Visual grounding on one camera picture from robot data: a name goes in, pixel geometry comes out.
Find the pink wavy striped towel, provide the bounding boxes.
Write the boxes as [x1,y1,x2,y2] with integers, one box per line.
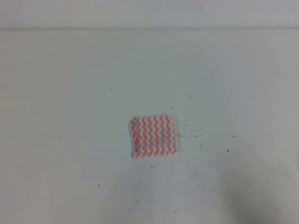
[128,114,182,159]

